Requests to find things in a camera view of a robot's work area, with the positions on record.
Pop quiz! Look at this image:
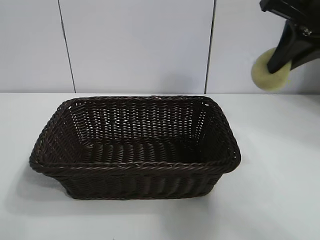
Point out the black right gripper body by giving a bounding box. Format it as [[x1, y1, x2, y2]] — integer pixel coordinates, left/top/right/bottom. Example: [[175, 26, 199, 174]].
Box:
[[259, 0, 320, 34]]

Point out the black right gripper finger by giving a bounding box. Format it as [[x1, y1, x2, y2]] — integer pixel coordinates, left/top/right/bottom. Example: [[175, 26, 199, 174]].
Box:
[[291, 33, 320, 71], [266, 21, 311, 75]]

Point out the pale yellow egg yolk pastry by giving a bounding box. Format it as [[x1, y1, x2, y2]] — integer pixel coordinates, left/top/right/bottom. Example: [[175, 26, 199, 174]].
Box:
[[251, 48, 293, 91]]

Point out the dark brown wicker basket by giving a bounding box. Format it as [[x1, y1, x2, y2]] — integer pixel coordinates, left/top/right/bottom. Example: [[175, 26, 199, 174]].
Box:
[[29, 95, 242, 201]]

